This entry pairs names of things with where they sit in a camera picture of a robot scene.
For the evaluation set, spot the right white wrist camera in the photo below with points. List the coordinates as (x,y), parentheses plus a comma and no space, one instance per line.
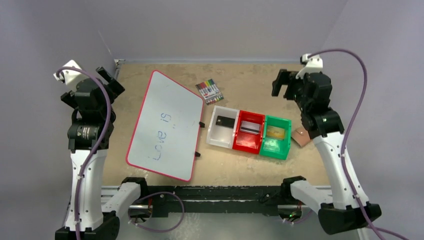
(312,63)

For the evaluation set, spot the gold card in bin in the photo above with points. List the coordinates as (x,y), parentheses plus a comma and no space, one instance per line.
(275,132)

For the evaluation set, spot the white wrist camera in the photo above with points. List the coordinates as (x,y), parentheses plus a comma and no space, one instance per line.
(312,63)
(70,78)

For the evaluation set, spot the red framed whiteboard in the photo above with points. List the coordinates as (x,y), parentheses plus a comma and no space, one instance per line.
(166,133)

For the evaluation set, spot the green plastic bin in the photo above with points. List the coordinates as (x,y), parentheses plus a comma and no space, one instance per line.
(275,148)

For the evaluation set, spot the pink leather card holder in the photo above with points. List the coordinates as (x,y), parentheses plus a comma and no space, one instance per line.
(301,136)

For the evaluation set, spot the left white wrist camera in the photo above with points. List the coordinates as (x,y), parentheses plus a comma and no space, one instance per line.
(70,78)

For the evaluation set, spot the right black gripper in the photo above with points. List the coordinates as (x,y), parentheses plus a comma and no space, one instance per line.
(291,85)

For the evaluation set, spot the silver credit card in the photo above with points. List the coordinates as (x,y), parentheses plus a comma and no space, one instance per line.
(250,127)

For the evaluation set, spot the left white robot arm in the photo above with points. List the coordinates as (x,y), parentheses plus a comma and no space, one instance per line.
(88,142)

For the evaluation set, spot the black credit card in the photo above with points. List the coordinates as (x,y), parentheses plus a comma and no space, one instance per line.
(224,121)

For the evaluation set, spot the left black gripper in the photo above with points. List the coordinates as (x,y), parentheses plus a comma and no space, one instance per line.
(113,88)

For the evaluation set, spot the pack of coloured markers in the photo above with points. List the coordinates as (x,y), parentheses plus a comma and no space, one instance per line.
(209,92)

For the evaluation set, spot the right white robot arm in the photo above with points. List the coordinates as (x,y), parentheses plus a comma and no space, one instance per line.
(348,208)

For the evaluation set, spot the white plastic bin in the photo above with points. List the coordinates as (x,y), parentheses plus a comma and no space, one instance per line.
(222,136)

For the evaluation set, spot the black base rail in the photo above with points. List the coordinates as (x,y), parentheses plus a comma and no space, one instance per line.
(265,200)

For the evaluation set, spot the red plastic bin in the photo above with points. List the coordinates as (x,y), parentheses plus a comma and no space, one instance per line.
(248,142)

